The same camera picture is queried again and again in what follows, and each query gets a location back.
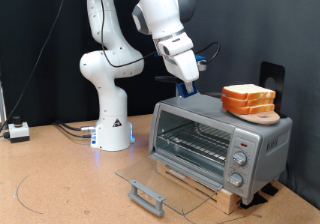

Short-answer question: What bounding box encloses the silver oven dial knob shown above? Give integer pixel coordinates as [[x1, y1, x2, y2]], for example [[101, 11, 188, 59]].
[[232, 150, 249, 167], [227, 172, 245, 188]]

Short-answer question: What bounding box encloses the black metal bookend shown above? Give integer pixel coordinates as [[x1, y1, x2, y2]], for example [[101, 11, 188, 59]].
[[258, 61, 288, 119]]

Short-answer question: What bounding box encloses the oven wire rack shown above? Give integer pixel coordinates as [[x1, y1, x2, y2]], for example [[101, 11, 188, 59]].
[[156, 122, 233, 163]]

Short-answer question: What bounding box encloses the long black hanging cable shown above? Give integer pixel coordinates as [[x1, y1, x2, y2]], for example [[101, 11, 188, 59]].
[[0, 0, 73, 140]]

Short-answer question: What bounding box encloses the black backdrop curtain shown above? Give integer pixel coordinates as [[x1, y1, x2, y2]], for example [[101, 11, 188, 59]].
[[0, 0, 183, 128]]

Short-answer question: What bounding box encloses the small wooden serving board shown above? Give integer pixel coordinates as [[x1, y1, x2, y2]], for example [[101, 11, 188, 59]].
[[229, 109, 281, 126]]

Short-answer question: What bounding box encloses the dark grey backdrop curtain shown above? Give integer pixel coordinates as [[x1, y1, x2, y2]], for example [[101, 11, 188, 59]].
[[182, 0, 320, 211]]

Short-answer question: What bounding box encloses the silver toaster oven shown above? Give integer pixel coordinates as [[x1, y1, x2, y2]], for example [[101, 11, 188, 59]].
[[148, 93, 294, 206]]

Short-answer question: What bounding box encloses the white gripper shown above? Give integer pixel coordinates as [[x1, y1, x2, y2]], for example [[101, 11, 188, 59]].
[[162, 48, 200, 94]]

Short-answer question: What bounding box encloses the thin metal stand pole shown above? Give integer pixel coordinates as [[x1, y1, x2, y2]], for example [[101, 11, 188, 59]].
[[0, 82, 8, 130]]

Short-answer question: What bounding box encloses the glass oven door with handle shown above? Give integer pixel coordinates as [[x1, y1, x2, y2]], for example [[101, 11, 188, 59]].
[[115, 152, 225, 218]]

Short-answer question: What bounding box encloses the wrist camera blue mount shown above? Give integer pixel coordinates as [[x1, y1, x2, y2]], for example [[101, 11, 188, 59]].
[[194, 53, 208, 73]]

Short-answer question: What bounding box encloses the black base cable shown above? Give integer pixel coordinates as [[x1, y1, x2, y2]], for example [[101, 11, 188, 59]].
[[53, 119, 97, 132], [57, 124, 94, 139]]

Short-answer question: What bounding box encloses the blue spatula grip block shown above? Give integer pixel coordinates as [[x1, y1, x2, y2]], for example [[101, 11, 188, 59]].
[[175, 80, 199, 99]]

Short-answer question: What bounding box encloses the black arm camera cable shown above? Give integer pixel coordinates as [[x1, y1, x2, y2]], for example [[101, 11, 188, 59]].
[[97, 0, 222, 69]]

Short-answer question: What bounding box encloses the black foam pad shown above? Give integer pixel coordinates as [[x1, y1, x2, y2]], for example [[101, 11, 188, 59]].
[[261, 183, 280, 197], [239, 193, 269, 210]]

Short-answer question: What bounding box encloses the white emergency stop box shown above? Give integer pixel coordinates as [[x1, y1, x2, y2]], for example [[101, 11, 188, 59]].
[[8, 115, 31, 144]]

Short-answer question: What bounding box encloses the wooden slatted crate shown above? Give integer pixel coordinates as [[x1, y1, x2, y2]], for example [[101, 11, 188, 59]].
[[155, 160, 243, 216]]

